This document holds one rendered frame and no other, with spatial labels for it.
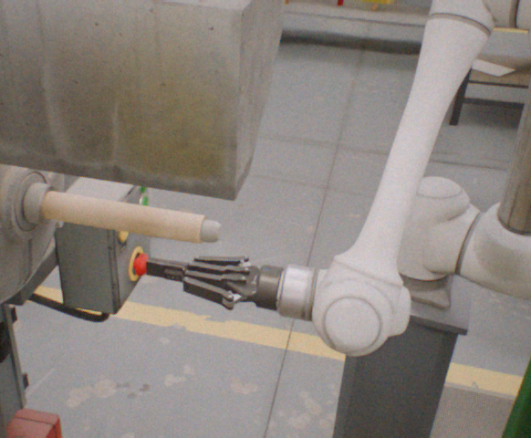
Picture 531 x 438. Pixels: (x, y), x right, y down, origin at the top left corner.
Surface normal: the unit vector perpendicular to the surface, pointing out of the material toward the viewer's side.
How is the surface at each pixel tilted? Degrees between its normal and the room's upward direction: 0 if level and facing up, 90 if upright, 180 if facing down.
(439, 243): 84
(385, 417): 90
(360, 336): 65
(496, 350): 0
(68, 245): 90
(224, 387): 0
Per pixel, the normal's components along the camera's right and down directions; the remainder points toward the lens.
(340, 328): -0.18, 0.13
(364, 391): -0.33, 0.48
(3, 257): 0.94, 0.29
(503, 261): -0.58, 0.60
